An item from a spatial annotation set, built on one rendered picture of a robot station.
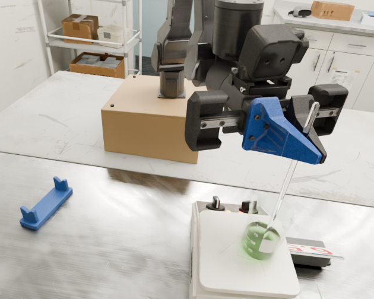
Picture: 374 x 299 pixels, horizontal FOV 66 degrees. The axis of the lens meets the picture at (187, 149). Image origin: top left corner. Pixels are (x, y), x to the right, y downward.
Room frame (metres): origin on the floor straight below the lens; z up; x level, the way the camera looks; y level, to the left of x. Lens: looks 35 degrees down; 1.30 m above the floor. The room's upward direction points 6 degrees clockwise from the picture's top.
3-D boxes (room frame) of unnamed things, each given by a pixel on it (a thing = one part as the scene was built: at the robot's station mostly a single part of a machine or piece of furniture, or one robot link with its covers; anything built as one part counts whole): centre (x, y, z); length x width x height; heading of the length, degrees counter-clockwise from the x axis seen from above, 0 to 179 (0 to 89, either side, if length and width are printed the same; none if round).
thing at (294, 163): (0.23, -0.11, 1.10); 0.01 x 0.01 x 0.20
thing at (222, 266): (0.24, -0.09, 0.98); 0.12 x 0.12 x 0.01; 2
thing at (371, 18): (2.77, -1.43, 0.95); 0.24 x 0.13 x 0.09; 160
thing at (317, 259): (0.31, -0.21, 0.92); 0.09 x 0.06 x 0.04; 90
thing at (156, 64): (0.63, 0.05, 1.10); 0.09 x 0.07 x 0.06; 112
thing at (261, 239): (0.25, -0.11, 1.02); 0.06 x 0.05 x 0.08; 28
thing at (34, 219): (0.35, 0.23, 0.92); 0.10 x 0.03 x 0.04; 167
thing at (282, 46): (0.32, -0.08, 1.21); 0.07 x 0.06 x 0.07; 114
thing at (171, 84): (0.63, 0.05, 1.04); 0.07 x 0.07 x 0.06; 4
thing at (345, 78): (2.55, -1.30, 0.40); 0.24 x 0.01 x 0.30; 87
